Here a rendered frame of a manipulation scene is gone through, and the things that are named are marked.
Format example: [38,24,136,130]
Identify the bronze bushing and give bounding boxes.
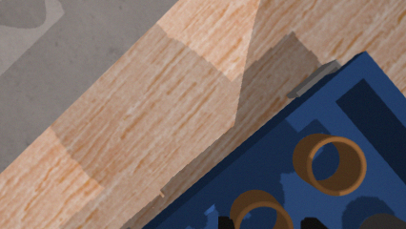
[230,190,294,229]
[293,134,367,196]

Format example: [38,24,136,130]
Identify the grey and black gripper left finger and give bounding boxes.
[218,217,235,229]

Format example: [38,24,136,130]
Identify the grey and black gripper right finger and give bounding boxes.
[300,218,328,229]

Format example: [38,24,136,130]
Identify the blue plastic crate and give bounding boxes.
[141,51,406,229]

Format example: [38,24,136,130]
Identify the grey block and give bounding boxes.
[287,59,342,99]

